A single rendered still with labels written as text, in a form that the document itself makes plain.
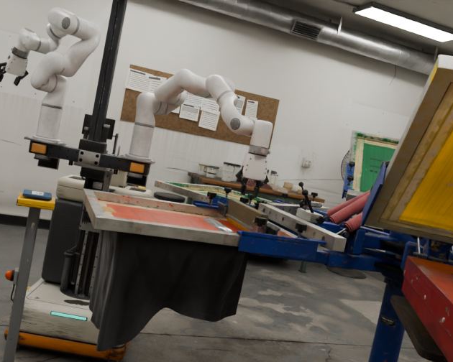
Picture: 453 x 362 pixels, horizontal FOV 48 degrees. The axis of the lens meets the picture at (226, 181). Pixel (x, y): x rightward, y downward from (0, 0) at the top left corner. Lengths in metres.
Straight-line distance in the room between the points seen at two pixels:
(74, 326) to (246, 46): 4.15
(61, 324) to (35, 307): 0.16
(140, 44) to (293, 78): 1.89
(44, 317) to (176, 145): 3.38
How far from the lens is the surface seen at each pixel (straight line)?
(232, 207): 2.13
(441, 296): 1.01
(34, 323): 2.90
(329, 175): 6.65
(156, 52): 5.80
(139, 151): 2.41
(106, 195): 2.15
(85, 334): 2.85
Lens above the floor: 1.29
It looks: 4 degrees down
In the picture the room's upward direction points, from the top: 11 degrees clockwise
